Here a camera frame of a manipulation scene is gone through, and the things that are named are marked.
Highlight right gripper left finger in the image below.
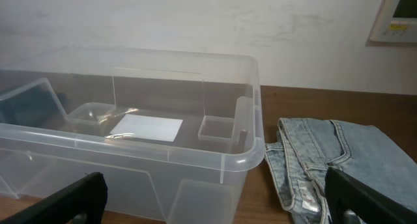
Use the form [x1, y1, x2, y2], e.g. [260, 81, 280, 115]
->
[1, 172, 108, 224]

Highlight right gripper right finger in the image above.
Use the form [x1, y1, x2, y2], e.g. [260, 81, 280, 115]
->
[324, 168, 416, 224]

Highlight black folded garment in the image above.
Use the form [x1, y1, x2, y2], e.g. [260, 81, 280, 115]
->
[1, 85, 59, 127]

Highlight light blue jeans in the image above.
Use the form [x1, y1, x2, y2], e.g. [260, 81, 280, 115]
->
[265, 118, 416, 223]

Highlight clear plastic storage container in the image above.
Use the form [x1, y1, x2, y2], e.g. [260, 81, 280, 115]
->
[1, 48, 265, 223]

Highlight white wall control panel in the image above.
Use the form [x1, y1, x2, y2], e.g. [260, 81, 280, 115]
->
[369, 0, 416, 44]

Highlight white label in container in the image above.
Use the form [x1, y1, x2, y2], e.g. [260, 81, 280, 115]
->
[109, 114, 183, 142]

